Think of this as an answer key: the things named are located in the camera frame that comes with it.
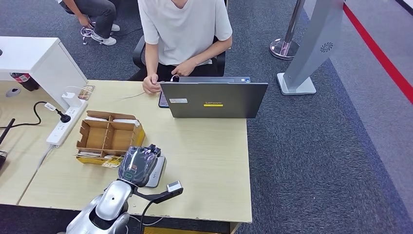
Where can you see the person's left hand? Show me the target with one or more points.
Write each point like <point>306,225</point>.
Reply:
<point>184,68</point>

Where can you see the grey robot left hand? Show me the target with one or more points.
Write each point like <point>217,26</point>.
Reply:
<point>138,164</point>

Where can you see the person's right hand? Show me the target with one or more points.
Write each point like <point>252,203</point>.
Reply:
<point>151,84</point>

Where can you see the cardboard divider box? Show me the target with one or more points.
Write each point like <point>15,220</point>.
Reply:
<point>96,137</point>

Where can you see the person's right forearm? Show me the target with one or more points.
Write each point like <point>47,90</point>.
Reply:
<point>152,59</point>

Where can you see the person's left forearm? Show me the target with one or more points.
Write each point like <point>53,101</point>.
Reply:
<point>211,50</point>

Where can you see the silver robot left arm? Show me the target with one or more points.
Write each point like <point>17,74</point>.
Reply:
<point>111,200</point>

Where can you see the grey card reader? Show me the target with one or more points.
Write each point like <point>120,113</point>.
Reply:
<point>157,176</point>

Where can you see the white card stack wide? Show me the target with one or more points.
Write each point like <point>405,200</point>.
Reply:
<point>125,121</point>

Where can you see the white card stack flat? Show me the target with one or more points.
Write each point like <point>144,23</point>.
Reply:
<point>87,154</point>

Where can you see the white card stack narrow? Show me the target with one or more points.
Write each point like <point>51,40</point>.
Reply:
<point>95,119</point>

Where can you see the yellow card with dark print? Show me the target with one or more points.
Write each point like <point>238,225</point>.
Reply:
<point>86,92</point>

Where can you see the person in dark trousers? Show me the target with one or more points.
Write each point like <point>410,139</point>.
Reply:
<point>96,11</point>

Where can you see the dark smartphone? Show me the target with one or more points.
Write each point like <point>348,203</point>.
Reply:
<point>162,101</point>

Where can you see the black office chair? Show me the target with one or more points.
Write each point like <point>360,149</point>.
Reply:
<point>138,53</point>

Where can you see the grey Lenovo laptop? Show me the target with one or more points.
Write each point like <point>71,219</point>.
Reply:
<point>219,101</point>

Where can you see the yellow panel under desk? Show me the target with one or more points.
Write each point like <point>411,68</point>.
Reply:
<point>174,231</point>

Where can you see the white charger adapter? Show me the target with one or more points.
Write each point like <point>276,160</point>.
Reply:
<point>71,99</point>

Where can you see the chrome stool base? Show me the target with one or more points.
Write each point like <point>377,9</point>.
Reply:
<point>86,32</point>

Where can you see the white power strip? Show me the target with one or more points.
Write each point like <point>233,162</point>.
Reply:
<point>63,128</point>

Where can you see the white cabinet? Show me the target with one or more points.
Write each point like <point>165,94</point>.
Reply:
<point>32,54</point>

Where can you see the cola bottle red label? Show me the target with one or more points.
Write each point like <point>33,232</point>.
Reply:
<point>25,81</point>

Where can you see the grey kiosk stand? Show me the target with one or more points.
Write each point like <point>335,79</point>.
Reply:
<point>309,48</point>

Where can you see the black rod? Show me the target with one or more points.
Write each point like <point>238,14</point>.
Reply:
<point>7,130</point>

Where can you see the black object at desk edge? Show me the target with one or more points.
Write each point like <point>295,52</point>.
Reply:
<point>2,159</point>

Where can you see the grey desk grommet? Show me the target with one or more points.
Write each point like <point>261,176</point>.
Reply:
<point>13,92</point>

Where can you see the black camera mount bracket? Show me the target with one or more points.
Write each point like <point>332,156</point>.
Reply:
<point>155,196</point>

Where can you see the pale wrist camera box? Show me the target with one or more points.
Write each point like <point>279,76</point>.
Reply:
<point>174,186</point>

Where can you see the chrome stanchion post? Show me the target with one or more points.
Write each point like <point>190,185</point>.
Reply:
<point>284,48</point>

